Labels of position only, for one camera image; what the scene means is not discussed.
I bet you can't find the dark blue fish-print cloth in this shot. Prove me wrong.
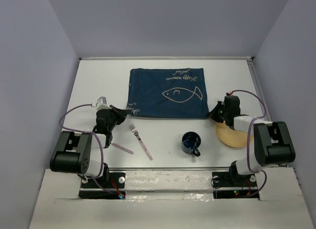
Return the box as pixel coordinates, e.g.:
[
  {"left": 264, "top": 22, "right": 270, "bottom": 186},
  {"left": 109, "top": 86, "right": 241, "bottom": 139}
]
[{"left": 127, "top": 68, "right": 209, "bottom": 119}]

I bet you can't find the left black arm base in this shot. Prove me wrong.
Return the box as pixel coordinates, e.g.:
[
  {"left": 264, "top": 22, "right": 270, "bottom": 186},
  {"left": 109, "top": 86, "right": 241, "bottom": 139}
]
[{"left": 78, "top": 171, "right": 126, "bottom": 200}]

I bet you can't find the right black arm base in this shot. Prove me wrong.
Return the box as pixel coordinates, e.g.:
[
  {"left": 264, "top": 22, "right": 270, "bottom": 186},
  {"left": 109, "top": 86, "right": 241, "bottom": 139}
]
[{"left": 210, "top": 171, "right": 259, "bottom": 199}]

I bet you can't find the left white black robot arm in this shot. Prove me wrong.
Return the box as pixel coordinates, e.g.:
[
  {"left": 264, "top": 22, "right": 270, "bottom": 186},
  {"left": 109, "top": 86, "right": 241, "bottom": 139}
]
[{"left": 50, "top": 105, "right": 128, "bottom": 187}]

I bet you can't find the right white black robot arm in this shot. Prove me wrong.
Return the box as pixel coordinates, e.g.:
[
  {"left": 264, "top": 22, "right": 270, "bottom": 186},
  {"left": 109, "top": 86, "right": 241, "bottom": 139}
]
[{"left": 208, "top": 94, "right": 296, "bottom": 186}]

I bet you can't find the yellow round plate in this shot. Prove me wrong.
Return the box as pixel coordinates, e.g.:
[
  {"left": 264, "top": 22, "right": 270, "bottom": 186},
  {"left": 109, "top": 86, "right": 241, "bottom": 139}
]
[{"left": 215, "top": 123, "right": 247, "bottom": 148}]

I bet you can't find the dark blue patterned mug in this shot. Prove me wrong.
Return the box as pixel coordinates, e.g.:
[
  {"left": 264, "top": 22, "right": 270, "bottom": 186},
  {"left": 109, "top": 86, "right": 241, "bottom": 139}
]
[{"left": 181, "top": 132, "right": 201, "bottom": 157}]

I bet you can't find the pink-handled metal fork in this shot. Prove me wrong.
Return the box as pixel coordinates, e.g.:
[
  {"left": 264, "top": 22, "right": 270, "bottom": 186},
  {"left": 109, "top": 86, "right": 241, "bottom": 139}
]
[{"left": 130, "top": 124, "right": 153, "bottom": 160}]

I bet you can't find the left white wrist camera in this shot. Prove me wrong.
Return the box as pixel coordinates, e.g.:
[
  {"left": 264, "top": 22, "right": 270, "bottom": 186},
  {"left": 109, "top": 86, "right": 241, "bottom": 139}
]
[{"left": 92, "top": 96, "right": 111, "bottom": 111}]

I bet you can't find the pink-handled metal knife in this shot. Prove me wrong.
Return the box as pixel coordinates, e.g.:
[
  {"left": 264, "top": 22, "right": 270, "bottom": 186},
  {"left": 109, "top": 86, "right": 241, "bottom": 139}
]
[{"left": 111, "top": 142, "right": 134, "bottom": 154}]

